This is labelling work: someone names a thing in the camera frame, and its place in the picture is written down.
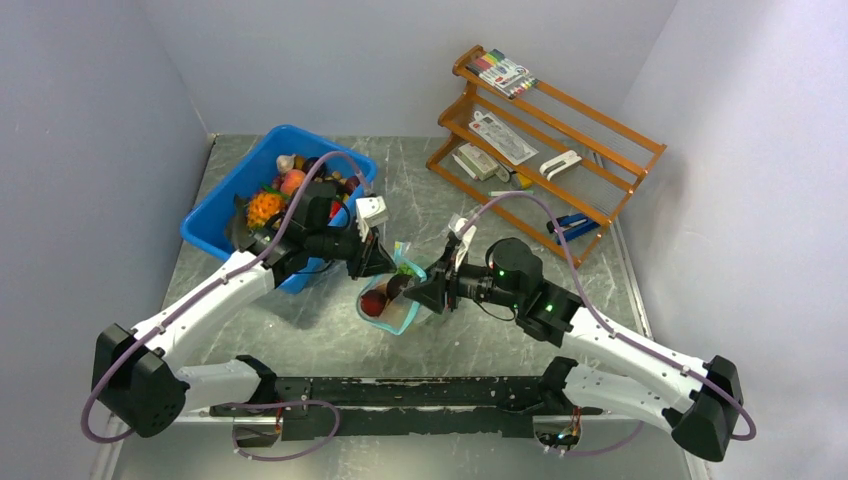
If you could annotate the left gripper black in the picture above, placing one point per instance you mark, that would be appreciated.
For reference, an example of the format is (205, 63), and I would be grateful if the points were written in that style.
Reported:
(376, 260)

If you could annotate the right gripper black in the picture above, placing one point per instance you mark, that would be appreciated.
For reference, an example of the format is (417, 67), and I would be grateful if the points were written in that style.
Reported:
(431, 293)

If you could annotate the green napa cabbage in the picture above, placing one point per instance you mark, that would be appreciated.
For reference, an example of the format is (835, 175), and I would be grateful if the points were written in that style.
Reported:
(407, 269)

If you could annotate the dark plum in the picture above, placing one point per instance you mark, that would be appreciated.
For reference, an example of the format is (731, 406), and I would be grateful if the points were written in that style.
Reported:
(396, 285)

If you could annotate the red apple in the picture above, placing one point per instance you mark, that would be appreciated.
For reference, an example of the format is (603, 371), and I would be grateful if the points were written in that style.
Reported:
(373, 302)

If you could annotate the clear zip top bag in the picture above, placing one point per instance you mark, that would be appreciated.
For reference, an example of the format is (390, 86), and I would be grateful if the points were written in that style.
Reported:
(401, 314)

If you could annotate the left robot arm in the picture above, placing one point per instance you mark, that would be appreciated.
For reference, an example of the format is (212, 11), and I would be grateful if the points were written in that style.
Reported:
(140, 374)

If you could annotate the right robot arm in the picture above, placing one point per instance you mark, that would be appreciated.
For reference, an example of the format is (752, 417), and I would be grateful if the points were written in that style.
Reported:
(696, 401)

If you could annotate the small purple plum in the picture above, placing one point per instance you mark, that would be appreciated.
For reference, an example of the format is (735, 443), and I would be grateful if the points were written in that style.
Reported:
(351, 184)

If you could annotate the pink peach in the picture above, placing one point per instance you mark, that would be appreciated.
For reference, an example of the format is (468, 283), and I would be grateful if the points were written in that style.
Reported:
(292, 181)

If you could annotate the orange carrot flower toy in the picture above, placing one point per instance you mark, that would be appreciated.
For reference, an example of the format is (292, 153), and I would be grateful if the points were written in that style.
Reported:
(262, 207)

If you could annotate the garlic bulb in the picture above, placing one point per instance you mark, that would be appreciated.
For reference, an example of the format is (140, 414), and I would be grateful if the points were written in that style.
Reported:
(285, 163)

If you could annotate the green white box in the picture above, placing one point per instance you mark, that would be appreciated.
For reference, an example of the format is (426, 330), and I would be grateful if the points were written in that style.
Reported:
(478, 163)

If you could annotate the green capped white marker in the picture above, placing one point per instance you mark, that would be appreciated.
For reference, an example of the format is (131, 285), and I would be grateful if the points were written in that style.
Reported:
(498, 193)

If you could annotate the blue stapler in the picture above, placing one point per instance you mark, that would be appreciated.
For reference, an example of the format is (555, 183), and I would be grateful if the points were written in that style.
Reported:
(573, 226)

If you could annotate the blue plastic bin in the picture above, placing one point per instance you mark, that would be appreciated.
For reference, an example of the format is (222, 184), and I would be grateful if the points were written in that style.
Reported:
(225, 199)

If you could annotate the packaged item in blister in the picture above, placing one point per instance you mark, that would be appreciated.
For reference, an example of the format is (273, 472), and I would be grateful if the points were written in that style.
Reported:
(501, 137)

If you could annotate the orange wooden shelf rack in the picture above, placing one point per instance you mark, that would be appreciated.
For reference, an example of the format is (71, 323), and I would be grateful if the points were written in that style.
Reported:
(616, 159)

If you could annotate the white stapler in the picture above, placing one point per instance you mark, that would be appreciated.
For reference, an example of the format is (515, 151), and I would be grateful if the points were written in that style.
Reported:
(560, 164)

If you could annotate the pack of coloured markers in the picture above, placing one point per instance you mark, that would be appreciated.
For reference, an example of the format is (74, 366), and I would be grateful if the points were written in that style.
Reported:
(506, 76)

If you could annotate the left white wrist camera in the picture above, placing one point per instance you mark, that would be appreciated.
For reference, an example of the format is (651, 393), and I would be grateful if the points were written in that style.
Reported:
(371, 212)

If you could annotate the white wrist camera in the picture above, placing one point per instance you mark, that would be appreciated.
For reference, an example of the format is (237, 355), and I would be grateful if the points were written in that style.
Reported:
(459, 239)
(371, 212)

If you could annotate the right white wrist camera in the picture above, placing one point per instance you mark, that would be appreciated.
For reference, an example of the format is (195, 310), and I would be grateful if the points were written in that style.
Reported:
(459, 239)

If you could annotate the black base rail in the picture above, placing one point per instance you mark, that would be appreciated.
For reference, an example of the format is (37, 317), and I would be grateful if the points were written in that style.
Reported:
(504, 405)

